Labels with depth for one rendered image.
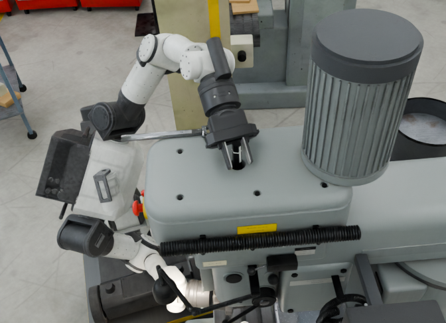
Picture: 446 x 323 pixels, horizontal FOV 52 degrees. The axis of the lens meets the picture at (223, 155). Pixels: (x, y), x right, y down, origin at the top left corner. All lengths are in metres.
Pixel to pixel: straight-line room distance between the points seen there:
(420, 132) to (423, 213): 2.18
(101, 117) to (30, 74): 3.78
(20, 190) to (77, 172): 2.45
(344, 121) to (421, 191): 0.41
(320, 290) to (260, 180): 0.45
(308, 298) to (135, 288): 1.23
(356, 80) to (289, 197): 0.30
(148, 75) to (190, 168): 0.40
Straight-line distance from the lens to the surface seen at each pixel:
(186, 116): 3.21
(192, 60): 1.07
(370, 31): 0.92
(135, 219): 2.10
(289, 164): 1.07
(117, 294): 2.41
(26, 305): 3.30
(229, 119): 1.04
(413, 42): 0.90
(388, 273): 1.37
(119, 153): 1.49
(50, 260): 3.42
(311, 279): 1.30
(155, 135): 1.15
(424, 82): 4.73
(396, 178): 1.26
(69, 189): 1.53
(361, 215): 1.17
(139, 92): 1.40
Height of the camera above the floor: 2.66
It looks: 45 degrees down
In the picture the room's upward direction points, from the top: 4 degrees counter-clockwise
